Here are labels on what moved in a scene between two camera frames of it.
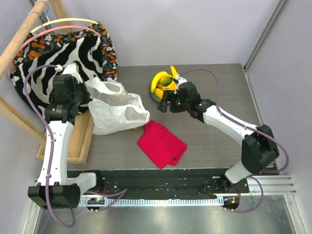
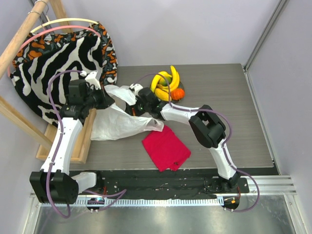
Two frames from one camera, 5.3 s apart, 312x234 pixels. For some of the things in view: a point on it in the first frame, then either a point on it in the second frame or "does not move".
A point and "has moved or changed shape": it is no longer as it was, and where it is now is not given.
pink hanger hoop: x=47 y=29 does not move
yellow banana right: x=174 y=86 does not move
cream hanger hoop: x=69 y=20 does not move
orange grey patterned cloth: x=35 y=45 does not move
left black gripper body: x=81 y=95 -> x=95 y=99
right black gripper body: x=174 y=103 -> x=131 y=109
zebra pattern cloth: x=84 y=54 does not move
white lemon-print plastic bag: x=112 y=109 has moved or changed shape
